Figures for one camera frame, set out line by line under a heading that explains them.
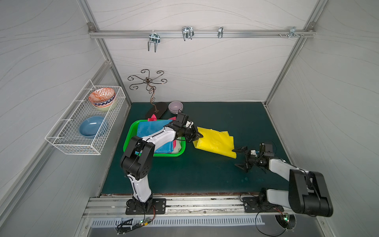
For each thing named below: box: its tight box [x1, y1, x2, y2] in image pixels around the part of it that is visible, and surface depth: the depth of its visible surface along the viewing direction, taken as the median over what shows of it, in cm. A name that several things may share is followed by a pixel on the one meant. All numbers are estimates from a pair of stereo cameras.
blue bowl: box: [78, 116, 106, 139], surface depth 66 cm
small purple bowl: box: [167, 100, 184, 115], surface depth 114 cm
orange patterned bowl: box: [88, 87, 116, 108], surface depth 73 cm
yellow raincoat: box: [192, 126, 237, 159], surface depth 92 cm
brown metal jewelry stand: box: [127, 69, 168, 114], surface depth 92 cm
